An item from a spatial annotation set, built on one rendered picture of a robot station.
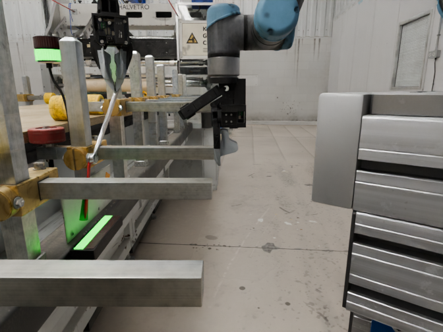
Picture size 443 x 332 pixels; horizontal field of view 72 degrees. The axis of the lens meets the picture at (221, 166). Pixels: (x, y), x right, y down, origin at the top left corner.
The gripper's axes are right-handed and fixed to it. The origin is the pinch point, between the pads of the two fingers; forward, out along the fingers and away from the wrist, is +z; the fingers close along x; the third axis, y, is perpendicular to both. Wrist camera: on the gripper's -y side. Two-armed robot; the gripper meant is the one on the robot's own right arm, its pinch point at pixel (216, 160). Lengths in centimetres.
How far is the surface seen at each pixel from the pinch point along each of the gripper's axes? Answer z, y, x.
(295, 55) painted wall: -113, 205, 842
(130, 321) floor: 82, -41, 41
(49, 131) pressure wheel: -8.2, -39.1, -3.2
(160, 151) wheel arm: -2.7, -13.6, -1.5
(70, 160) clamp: -2.3, -32.2, -8.5
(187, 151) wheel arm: -2.8, -7.0, -1.5
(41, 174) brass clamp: -3.5, -29.0, -25.2
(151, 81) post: -22, -31, 69
